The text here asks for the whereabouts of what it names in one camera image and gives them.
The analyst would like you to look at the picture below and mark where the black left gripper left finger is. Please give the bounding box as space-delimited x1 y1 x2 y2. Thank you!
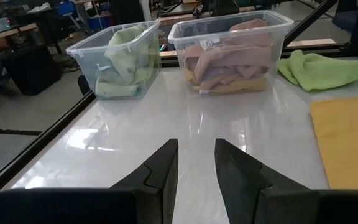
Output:
110 138 179 224

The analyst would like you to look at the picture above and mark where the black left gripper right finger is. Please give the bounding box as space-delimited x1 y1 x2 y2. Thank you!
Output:
214 138 321 224

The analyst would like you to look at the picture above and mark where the mustard yellow towel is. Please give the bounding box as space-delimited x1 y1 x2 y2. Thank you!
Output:
309 94 358 190
185 68 270 95

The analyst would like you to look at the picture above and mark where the pale green towel green trim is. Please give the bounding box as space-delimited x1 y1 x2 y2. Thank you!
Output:
94 67 144 98

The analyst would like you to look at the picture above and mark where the salmon pink striped towel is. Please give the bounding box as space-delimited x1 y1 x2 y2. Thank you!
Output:
183 18 273 91

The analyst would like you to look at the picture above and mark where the lime green microfibre towel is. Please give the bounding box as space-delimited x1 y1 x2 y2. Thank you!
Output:
277 49 358 93

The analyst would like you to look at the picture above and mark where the clear plastic storage bin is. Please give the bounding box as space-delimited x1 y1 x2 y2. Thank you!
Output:
65 21 163 100
167 9 295 96

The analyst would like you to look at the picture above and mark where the black cabinet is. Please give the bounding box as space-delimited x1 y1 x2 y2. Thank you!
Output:
0 43 62 96

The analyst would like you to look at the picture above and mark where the blue chair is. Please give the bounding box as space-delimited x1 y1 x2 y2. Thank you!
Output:
55 1 78 29

